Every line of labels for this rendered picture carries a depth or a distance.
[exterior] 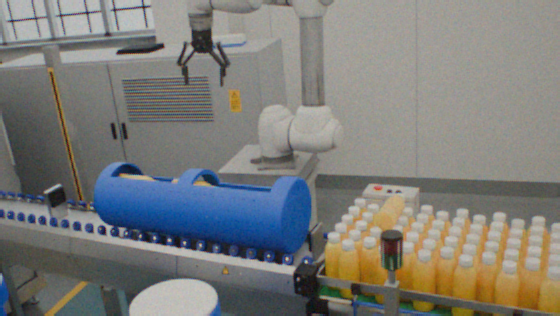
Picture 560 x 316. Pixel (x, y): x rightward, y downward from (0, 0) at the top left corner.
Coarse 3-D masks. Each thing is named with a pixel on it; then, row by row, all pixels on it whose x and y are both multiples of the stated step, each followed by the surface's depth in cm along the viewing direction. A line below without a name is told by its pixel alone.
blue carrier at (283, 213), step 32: (96, 192) 243; (128, 192) 235; (160, 192) 228; (192, 192) 221; (224, 192) 215; (256, 192) 210; (288, 192) 206; (128, 224) 242; (160, 224) 231; (192, 224) 223; (224, 224) 215; (256, 224) 208; (288, 224) 209
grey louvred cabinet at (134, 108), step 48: (192, 48) 389; (240, 48) 366; (0, 96) 433; (48, 96) 417; (96, 96) 402; (144, 96) 388; (192, 96) 375; (240, 96) 363; (48, 144) 436; (96, 144) 419; (144, 144) 404; (192, 144) 391; (240, 144) 378
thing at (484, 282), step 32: (448, 224) 202; (480, 224) 196; (544, 224) 191; (416, 256) 186; (480, 256) 184; (544, 256) 179; (416, 288) 182; (448, 288) 181; (480, 288) 176; (512, 288) 167; (544, 288) 163
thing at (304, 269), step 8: (304, 264) 201; (312, 264) 200; (296, 272) 197; (304, 272) 196; (312, 272) 195; (296, 280) 197; (304, 280) 195; (312, 280) 195; (296, 288) 199; (304, 288) 196; (312, 288) 196; (304, 296) 200; (312, 296) 198
